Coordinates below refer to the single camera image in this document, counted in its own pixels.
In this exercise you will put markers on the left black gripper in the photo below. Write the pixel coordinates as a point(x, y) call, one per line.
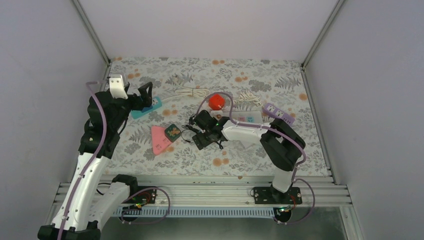
point(146, 99)

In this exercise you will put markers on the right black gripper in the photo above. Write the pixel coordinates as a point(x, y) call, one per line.
point(204, 142)

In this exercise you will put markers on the dark green cube adapter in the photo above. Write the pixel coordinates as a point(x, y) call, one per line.
point(172, 133)

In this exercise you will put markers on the white cube adapter with tiger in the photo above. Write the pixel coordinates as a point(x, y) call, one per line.
point(217, 114)

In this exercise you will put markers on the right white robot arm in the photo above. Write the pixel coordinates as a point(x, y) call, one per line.
point(282, 144)

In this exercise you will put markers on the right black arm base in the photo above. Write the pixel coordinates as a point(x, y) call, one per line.
point(285, 201)

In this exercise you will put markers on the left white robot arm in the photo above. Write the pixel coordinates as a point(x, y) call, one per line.
point(78, 218)

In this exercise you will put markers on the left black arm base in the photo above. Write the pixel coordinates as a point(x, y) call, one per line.
point(144, 195)

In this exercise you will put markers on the teal power strip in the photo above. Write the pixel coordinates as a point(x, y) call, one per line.
point(156, 104)

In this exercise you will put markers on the pink triangular power strip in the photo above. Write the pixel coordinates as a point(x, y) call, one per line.
point(159, 140)

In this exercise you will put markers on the floral table cloth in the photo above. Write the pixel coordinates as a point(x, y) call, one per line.
point(182, 84)

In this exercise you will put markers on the red cube socket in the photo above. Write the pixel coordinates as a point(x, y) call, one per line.
point(216, 102)

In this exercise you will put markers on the white multicolour power strip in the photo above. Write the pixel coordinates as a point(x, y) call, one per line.
point(245, 116)

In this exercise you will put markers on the purple power strip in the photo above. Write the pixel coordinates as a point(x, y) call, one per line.
point(274, 112)

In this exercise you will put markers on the black power adapter with cable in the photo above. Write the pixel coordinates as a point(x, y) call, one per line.
point(188, 128)

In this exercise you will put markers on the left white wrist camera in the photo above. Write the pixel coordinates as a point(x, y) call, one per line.
point(118, 86)

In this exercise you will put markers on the aluminium rail frame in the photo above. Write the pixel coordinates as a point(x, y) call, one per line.
point(229, 196)

